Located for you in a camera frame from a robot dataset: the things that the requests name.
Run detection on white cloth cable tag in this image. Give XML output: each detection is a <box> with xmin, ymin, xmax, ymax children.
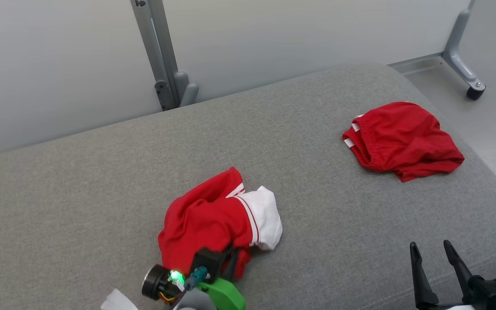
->
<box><xmin>101</xmin><ymin>288</ymin><xmax>139</xmax><ymax>310</ymax></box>

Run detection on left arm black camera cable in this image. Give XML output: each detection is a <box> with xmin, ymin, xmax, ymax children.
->
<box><xmin>178</xmin><ymin>266</ymin><xmax>209</xmax><ymax>298</ymax></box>

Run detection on grey metal floor rail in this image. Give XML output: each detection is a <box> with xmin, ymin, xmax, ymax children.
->
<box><xmin>387</xmin><ymin>52</ymin><xmax>446</xmax><ymax>73</ymax></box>

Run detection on grey metal partition post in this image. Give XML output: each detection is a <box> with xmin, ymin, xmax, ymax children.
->
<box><xmin>130</xmin><ymin>0</ymin><xmax>200</xmax><ymax>112</ymax></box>

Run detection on grey metal leg with caster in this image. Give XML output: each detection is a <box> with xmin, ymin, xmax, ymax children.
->
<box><xmin>441</xmin><ymin>0</ymin><xmax>487</xmax><ymax>101</ymax></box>

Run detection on red shirt with striped sleeves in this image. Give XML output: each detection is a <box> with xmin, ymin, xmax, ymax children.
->
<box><xmin>158</xmin><ymin>167</ymin><xmax>283</xmax><ymax>281</ymax></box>

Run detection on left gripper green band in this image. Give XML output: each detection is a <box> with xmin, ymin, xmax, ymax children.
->
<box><xmin>142</xmin><ymin>246</ymin><xmax>246</xmax><ymax>310</ymax></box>

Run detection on red shorts with white stripes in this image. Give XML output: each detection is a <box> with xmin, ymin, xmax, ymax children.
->
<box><xmin>342</xmin><ymin>101</ymin><xmax>465</xmax><ymax>183</ymax></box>

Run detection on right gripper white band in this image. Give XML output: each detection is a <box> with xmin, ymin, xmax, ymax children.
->
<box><xmin>409</xmin><ymin>240</ymin><xmax>477</xmax><ymax>310</ymax></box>

